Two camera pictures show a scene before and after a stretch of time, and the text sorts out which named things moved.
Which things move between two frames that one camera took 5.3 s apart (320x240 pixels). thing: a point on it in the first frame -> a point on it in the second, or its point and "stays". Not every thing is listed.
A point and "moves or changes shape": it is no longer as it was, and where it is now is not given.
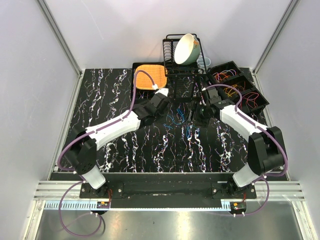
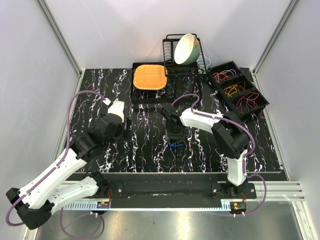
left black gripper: x=165 y=111 -> x=127 y=132
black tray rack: x=185 y=83 stays
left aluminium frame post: x=58 y=32 stays
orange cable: x=221 y=73 stays
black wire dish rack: x=172 y=68 stays
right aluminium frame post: x=293 y=4 stays
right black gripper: x=202 y=122 -> x=180 y=137
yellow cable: x=229 y=90 stays
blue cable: x=188 y=131 moves or changes shape
